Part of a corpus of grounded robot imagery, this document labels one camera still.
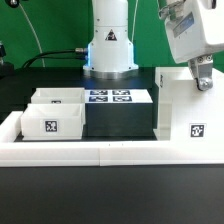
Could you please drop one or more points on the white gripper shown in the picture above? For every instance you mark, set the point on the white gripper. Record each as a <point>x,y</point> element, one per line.
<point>194,30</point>

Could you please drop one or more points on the white drawer cabinet box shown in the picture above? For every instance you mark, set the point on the white drawer cabinet box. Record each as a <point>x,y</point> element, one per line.
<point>186,113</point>

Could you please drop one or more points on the white drawer tray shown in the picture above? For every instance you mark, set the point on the white drawer tray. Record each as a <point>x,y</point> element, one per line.
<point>58,95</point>
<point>53,121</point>

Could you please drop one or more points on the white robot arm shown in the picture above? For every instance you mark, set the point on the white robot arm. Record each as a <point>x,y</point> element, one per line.
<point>110,54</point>

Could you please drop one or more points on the white marker tag sheet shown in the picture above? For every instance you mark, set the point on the white marker tag sheet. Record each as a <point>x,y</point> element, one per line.
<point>117,96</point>

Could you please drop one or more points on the black raised platform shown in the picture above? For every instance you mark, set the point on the black raised platform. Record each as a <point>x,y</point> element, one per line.
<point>117,121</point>

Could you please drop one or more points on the black stand on left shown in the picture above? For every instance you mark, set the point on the black stand on left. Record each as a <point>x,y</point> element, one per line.
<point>6,68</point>

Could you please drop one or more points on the white foam border frame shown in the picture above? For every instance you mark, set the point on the white foam border frame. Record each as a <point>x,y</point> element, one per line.
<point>127,153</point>

